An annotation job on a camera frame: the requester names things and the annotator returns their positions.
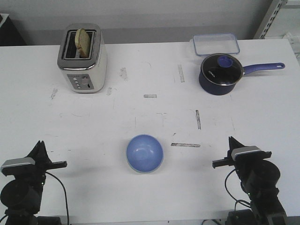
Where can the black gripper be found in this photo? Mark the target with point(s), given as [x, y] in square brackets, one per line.
[41, 162]
[240, 158]

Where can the blue bowl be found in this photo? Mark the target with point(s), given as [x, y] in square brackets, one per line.
[144, 150]

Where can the green bowl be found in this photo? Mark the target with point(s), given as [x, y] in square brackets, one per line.
[144, 168]

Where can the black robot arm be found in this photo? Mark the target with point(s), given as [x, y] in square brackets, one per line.
[258, 179]
[23, 195]

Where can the glass pot lid blue knob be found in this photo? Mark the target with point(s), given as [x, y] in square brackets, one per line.
[222, 69]

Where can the clear plastic food container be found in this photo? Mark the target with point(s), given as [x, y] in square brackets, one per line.
[207, 44]

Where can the white and silver toaster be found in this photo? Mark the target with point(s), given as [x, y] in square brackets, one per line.
[84, 75]

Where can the toast slice in toaster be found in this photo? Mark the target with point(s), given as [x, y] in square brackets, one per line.
[82, 43]

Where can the black object at left edge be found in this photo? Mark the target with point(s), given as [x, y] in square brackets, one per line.
[9, 34]

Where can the grey metal shelf upright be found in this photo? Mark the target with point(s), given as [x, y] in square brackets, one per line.
[269, 18]

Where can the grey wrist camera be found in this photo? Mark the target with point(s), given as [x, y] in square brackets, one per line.
[243, 151]
[18, 166]

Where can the blue saucepan with handle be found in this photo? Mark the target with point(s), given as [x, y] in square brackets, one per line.
[222, 89]

